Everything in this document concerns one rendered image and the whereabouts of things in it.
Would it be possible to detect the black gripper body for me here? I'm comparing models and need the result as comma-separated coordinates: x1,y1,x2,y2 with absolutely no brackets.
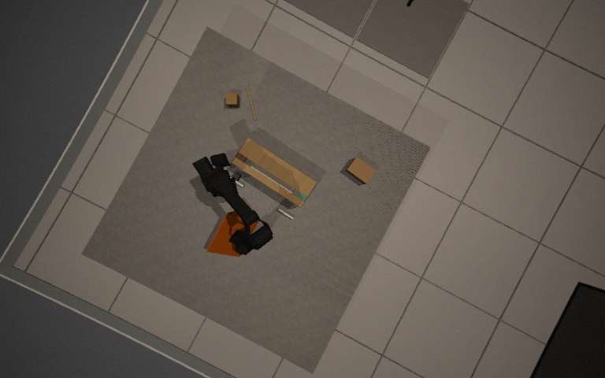
210,153,239,194

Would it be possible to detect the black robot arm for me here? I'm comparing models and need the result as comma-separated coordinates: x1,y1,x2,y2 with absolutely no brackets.
192,157,273,255

